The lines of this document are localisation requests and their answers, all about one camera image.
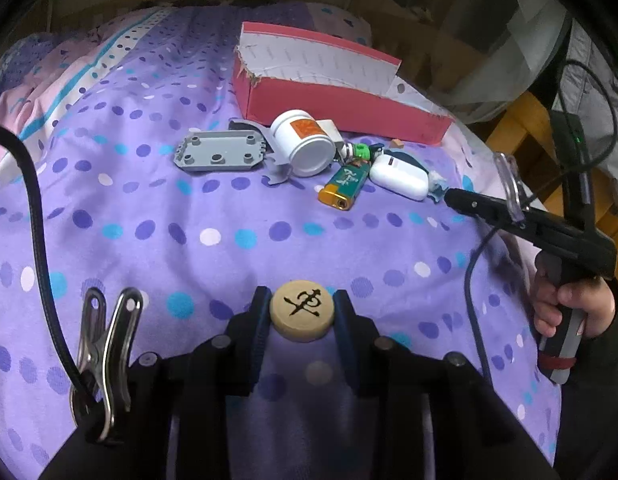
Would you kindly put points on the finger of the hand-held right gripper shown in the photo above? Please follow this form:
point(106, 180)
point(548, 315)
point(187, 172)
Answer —
point(489, 210)

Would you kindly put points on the person's right forearm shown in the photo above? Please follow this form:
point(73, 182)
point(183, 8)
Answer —
point(599, 390)

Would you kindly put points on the white charger plug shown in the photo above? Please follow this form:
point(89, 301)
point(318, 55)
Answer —
point(326, 129)

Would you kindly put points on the grey metal piece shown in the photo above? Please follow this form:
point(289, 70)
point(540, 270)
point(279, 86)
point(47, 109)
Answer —
point(278, 174)

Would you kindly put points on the red cardboard box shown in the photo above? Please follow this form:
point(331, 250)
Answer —
point(339, 105)

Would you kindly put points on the person's right hand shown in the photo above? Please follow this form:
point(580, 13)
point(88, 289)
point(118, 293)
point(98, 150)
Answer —
point(596, 305)

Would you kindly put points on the metal spring clip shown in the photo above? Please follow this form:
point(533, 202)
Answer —
point(111, 340)
point(511, 185)

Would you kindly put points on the white plastic bottle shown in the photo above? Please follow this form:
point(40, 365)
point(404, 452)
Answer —
point(309, 155)

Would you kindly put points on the grey jacket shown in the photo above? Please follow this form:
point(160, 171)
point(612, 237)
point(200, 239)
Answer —
point(589, 95)

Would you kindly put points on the wooden chair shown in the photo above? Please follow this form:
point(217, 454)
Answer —
point(519, 130)

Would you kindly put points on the white rounded case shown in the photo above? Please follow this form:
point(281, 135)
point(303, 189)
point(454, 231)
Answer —
point(399, 177)

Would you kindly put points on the small cat figurine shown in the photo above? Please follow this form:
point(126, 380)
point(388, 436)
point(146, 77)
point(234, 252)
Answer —
point(361, 151)

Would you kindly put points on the grey studded building plate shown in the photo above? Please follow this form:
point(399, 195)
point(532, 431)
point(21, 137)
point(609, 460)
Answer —
point(214, 152)

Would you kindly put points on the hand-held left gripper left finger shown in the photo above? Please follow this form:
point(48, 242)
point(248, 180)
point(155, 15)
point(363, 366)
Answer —
point(262, 321)

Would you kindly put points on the round wooden chess piece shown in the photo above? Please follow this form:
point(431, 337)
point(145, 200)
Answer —
point(301, 310)

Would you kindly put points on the plastic covered standing fan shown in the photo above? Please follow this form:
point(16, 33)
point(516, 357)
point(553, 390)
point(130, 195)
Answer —
point(489, 60)

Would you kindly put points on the teal printed lighter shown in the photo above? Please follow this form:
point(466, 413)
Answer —
point(344, 185)

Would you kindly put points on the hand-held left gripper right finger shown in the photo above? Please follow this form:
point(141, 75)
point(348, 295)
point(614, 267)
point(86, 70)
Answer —
point(346, 326)

